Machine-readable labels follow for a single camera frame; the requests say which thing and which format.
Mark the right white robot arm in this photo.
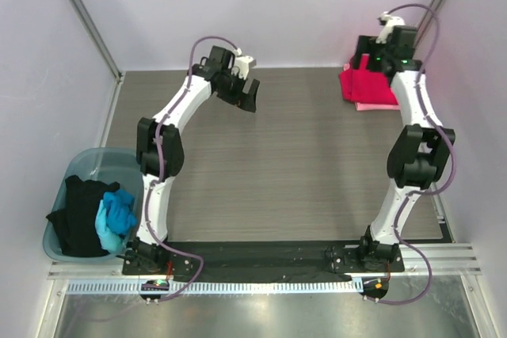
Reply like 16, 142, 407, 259
353, 23, 456, 272

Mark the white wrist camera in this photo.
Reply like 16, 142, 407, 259
231, 48, 257, 80
375, 12, 406, 44

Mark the white slotted cable duct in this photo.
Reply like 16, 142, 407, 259
66, 279, 363, 296

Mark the black t shirt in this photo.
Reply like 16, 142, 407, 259
46, 175, 120, 258

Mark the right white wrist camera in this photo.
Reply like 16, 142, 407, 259
375, 12, 406, 44

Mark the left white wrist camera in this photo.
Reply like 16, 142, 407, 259
231, 48, 257, 80

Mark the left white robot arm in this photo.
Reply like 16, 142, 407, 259
123, 46, 260, 275

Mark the red t shirt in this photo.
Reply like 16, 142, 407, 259
338, 63, 398, 104

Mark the blue t shirt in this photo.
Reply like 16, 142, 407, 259
94, 189, 137, 253

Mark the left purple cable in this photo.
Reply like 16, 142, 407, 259
143, 35, 206, 302

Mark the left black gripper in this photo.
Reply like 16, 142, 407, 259
215, 70, 259, 112

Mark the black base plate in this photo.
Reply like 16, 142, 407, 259
122, 241, 405, 283

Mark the left aluminium frame post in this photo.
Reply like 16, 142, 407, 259
69, 0, 122, 82

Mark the folded pink t shirt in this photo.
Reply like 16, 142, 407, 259
355, 102, 400, 112

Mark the blue plastic basket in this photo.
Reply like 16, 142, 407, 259
42, 147, 143, 264

